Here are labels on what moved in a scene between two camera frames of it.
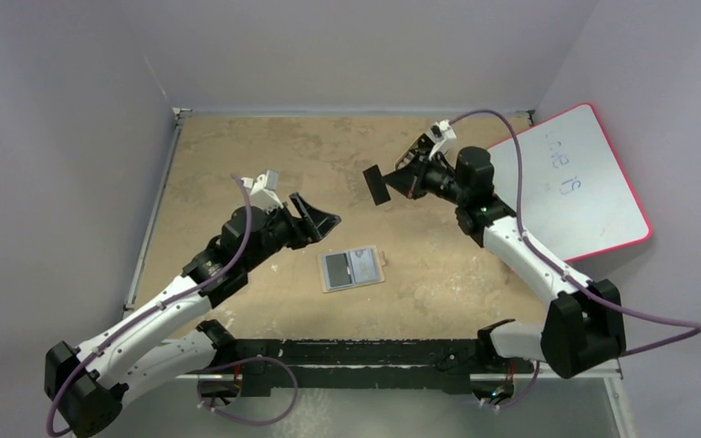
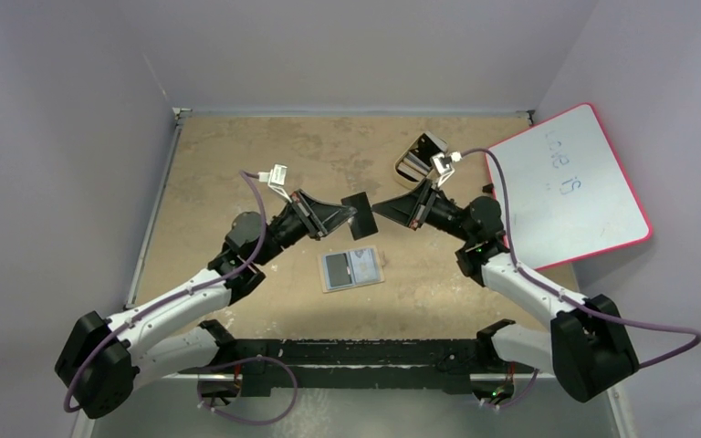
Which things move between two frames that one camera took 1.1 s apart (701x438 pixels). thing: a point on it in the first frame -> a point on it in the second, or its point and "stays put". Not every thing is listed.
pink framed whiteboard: [577, 198] stays put
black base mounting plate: [284, 367] stays put
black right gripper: [414, 172] -> [426, 205]
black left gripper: [319, 224] stays put
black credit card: [376, 184] -> [362, 223]
